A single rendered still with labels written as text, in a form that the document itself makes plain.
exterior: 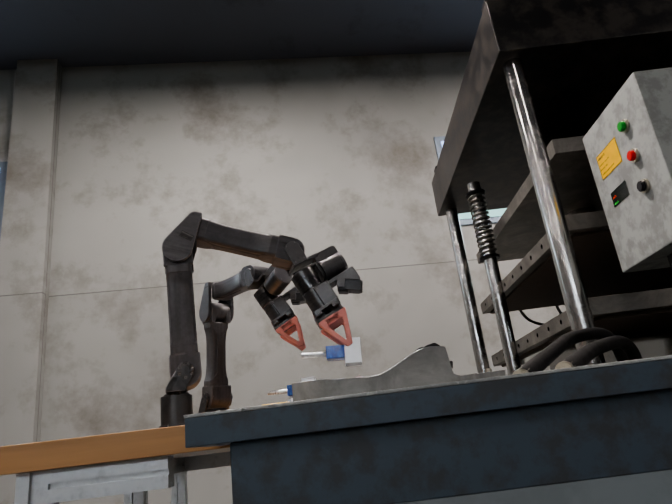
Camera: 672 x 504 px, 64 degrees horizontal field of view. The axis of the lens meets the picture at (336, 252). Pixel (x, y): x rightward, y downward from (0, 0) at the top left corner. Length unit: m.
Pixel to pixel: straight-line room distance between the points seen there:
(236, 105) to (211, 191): 0.79
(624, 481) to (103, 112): 4.46
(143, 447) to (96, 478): 0.09
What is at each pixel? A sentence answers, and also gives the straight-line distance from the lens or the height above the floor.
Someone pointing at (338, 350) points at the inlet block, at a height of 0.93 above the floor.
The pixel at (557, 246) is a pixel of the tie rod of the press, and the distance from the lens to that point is 1.61.
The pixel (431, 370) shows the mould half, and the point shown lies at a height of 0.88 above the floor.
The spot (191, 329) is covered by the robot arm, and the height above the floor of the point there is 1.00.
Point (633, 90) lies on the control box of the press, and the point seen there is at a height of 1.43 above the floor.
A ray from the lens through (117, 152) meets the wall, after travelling 4.57.
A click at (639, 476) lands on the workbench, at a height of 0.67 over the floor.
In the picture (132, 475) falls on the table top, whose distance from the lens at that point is 0.92.
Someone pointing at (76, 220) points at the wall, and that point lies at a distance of 4.40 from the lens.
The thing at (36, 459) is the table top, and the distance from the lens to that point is 0.93.
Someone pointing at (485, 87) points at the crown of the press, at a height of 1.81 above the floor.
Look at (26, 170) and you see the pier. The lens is 4.59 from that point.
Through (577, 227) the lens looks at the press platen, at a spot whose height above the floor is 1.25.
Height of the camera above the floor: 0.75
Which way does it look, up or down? 19 degrees up
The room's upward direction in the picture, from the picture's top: 7 degrees counter-clockwise
